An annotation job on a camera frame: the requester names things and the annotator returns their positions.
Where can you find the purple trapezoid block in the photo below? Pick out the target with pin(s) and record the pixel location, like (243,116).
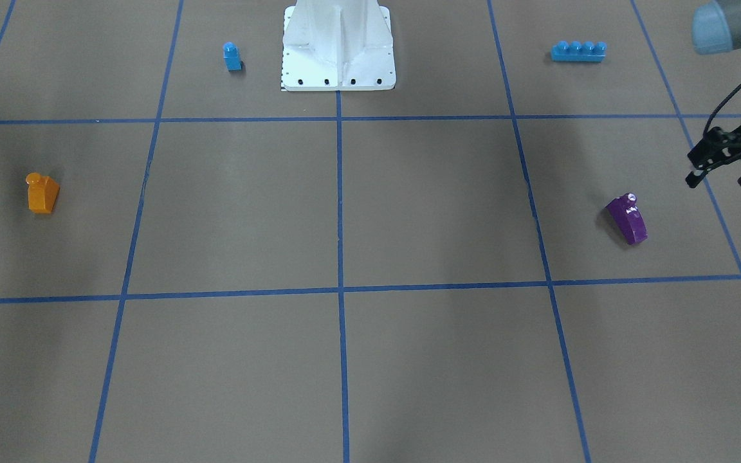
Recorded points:
(628,219)

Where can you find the long blue studded block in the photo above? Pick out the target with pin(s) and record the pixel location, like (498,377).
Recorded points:
(576,51)

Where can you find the white camera mast base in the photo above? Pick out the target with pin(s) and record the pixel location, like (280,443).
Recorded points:
(337,46)

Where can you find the orange trapezoid block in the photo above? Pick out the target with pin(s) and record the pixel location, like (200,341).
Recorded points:
(43,192)

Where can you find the small blue block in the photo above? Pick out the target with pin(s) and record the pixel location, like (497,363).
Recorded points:
(231,57)

